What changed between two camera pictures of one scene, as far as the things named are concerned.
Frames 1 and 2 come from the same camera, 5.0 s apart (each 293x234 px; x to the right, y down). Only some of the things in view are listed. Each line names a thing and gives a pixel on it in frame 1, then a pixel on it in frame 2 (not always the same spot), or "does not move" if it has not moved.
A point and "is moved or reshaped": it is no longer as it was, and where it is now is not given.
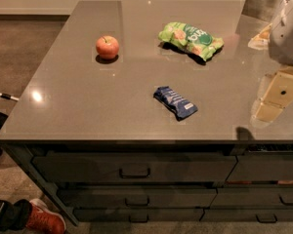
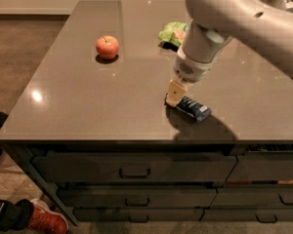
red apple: [107, 47] does not move
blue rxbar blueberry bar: [180, 106] is moved or reshaped
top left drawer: [93, 169] does not move
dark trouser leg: [11, 216] does not move
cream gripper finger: [279, 93] → [188, 70]
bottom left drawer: [106, 215] does not move
